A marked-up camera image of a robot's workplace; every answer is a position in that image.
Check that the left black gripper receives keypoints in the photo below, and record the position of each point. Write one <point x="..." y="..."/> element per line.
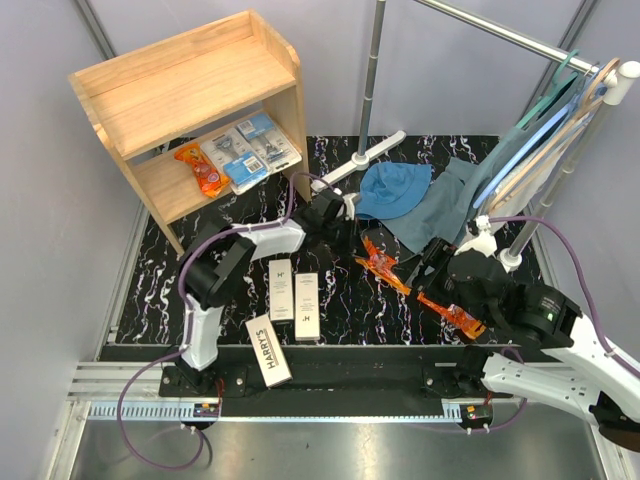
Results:
<point x="351" y="239"/>

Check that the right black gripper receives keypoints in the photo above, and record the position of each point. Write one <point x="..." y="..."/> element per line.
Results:
<point x="433" y="255"/>

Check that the orange BIC razor pack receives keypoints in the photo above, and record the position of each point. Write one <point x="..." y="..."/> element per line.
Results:
<point x="456" y="316"/>
<point x="381" y="265"/>
<point x="210" y="180"/>

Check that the blue Gillette razor pack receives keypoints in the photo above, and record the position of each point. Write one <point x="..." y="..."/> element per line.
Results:
<point x="233" y="156"/>

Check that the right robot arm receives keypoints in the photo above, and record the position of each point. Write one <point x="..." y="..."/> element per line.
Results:
<point x="604" y="388"/>

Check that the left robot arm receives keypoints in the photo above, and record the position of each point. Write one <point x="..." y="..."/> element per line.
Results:
<point x="212" y="268"/>

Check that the wooden two-tier shelf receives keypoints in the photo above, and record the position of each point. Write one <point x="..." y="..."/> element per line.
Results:
<point x="150" y="96"/>

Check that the white H box right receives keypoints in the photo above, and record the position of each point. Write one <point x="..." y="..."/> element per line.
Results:
<point x="307" y="319"/>

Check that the white h box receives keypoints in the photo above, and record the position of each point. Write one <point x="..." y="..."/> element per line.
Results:
<point x="281" y="298"/>
<point x="307" y="319"/>

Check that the white H box left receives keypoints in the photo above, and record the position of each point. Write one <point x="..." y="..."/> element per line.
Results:
<point x="281" y="298"/>

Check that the blue bucket hat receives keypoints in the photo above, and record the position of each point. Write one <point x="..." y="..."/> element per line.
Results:
<point x="389" y="190"/>

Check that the grey-blue garment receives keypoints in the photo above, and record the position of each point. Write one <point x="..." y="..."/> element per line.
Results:
<point x="448" y="202"/>

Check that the blue razor blister pack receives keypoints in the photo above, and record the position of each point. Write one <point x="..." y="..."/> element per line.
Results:
<point x="269" y="142"/>

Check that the wooden hanger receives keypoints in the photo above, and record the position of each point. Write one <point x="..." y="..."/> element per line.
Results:
<point x="557" y="135"/>

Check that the white Harry's box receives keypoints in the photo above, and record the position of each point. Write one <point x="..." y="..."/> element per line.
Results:
<point x="269" y="354"/>

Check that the teal hanger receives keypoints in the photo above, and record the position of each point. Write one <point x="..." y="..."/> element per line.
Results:
<point x="558" y="86"/>

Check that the blue hanger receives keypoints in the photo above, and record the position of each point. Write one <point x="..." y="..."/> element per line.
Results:
<point x="520" y="155"/>

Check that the metal clothes rack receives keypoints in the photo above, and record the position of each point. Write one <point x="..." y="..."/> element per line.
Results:
<point x="438" y="75"/>

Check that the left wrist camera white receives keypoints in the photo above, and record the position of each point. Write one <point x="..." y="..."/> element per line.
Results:
<point x="350" y="202"/>

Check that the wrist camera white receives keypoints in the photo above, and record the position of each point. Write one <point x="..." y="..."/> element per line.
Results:
<point x="479" y="238"/>
<point x="350" y="202"/>

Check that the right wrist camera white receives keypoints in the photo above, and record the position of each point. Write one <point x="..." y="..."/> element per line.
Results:
<point x="479" y="238"/>

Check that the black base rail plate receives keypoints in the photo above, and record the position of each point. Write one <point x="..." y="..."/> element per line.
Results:
<point x="406" y="384"/>

